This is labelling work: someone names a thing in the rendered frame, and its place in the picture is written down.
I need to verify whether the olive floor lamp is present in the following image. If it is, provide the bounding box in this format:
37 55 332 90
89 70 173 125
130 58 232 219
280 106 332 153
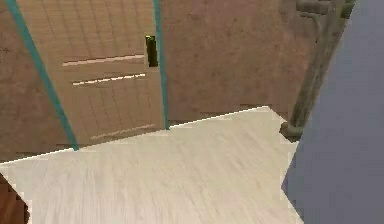
279 0 357 142

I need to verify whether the brown wooden furniture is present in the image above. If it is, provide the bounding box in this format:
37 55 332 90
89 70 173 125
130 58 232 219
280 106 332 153
0 173 31 224

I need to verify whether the black door handle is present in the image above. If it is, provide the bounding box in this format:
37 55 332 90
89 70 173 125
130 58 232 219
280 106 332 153
144 34 160 68

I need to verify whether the tan door with teal frame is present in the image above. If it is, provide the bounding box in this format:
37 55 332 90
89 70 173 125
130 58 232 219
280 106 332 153
4 0 171 152

